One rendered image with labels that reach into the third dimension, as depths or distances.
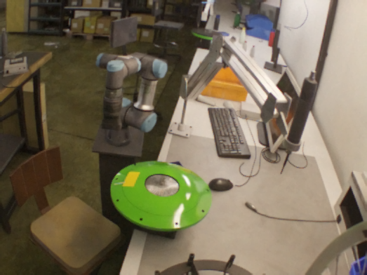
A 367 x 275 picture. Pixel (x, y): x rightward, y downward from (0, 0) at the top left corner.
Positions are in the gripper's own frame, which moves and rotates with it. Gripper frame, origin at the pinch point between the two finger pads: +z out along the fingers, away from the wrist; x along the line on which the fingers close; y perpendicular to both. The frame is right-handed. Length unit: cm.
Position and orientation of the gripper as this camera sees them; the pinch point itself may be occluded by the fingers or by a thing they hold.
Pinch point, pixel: (111, 137)
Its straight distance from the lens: 128.1
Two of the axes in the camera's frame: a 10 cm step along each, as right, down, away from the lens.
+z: -1.4, 8.4, 5.2
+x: 9.9, 1.0, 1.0
